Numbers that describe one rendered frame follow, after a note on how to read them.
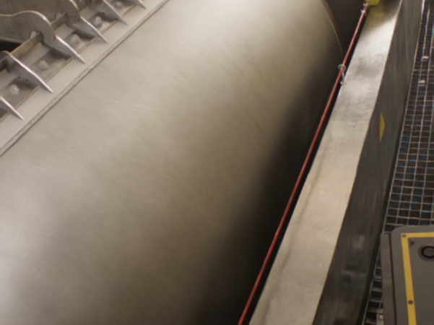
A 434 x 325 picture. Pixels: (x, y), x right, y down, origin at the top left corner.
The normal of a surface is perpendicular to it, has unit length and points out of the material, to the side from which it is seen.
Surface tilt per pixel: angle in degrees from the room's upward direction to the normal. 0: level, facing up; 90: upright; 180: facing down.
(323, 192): 1
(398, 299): 0
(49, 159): 40
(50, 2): 90
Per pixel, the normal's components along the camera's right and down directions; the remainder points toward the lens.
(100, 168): 0.50, -0.49
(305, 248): -0.25, -0.77
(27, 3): -0.37, 0.63
